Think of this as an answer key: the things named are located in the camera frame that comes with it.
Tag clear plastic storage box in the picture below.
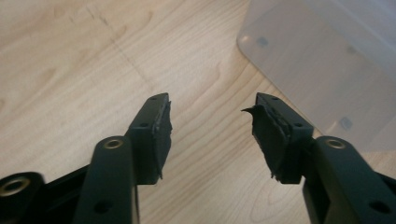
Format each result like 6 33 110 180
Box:
236 0 396 153

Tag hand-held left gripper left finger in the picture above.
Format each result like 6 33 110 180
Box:
73 92 173 224

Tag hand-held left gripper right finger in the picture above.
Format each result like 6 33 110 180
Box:
241 91 396 224

